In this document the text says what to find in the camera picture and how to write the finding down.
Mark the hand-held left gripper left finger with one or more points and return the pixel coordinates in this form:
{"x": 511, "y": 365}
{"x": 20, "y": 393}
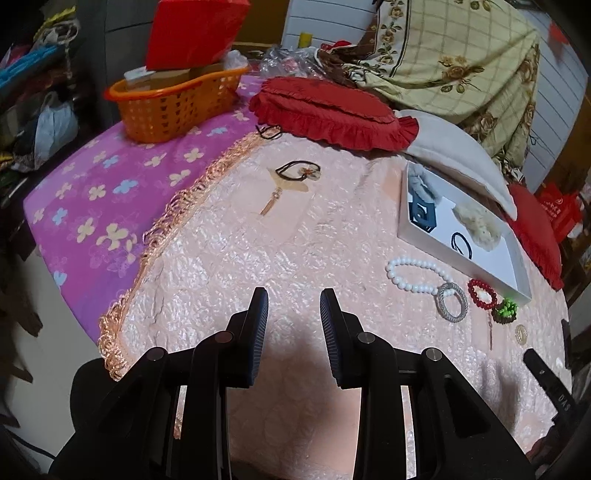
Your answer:
{"x": 258, "y": 332}

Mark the grey plastic bag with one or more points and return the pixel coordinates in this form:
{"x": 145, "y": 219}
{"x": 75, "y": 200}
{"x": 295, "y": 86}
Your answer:
{"x": 55, "y": 124}

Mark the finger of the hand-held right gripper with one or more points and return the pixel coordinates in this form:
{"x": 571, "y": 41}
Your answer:
{"x": 566, "y": 341}
{"x": 547, "y": 376}

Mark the light blue scrunchie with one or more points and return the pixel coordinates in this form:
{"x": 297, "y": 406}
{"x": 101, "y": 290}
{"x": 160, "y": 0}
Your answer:
{"x": 418, "y": 182}

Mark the white pillow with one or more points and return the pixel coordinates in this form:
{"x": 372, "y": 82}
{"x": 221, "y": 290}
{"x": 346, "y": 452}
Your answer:
{"x": 443, "y": 147}

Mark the red shopping bag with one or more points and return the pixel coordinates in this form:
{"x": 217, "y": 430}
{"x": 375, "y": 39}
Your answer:
{"x": 561, "y": 212}

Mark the purple floral bed sheet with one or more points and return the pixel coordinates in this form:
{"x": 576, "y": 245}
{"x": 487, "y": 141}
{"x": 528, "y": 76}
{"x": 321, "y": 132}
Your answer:
{"x": 115, "y": 184}

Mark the cream dotted scrunchie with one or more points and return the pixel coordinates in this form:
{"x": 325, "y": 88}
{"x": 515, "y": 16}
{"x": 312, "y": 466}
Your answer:
{"x": 478, "y": 224}

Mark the pink quilted bedspread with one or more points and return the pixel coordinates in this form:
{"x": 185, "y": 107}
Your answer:
{"x": 258, "y": 230}

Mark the small yellow box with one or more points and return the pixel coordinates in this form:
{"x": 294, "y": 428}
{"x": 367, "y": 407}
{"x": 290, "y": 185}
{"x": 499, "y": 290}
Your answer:
{"x": 306, "y": 40}

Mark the red ruffled cushion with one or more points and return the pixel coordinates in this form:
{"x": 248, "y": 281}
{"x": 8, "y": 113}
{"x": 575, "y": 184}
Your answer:
{"x": 535, "y": 230}
{"x": 323, "y": 106}

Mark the orange plastic basket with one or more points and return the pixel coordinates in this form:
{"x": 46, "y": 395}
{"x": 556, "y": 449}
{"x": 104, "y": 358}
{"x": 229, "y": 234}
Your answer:
{"x": 175, "y": 110}

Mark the red paper box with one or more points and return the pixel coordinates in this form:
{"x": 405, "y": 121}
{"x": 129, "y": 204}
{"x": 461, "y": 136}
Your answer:
{"x": 194, "y": 32}

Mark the white plastic bag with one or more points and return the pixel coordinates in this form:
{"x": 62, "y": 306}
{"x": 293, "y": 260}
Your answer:
{"x": 235, "y": 60}

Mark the blue hair claw clip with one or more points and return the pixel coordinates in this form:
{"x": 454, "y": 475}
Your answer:
{"x": 413, "y": 207}

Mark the floral checked quilt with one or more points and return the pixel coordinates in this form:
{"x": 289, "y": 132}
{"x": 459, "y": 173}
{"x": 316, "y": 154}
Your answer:
{"x": 452, "y": 46}

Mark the clear plastic bag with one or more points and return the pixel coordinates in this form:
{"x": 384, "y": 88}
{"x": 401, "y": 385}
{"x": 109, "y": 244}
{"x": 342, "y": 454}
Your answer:
{"x": 286, "y": 62}

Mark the cardboard box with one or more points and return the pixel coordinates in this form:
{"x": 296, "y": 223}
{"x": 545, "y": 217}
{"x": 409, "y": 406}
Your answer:
{"x": 184, "y": 76}

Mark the white shallow tray box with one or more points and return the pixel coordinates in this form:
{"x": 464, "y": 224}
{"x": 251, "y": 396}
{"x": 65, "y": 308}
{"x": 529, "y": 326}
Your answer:
{"x": 443, "y": 221}

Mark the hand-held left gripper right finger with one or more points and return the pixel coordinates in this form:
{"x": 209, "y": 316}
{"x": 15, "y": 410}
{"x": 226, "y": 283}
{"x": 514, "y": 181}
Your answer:
{"x": 330, "y": 332}

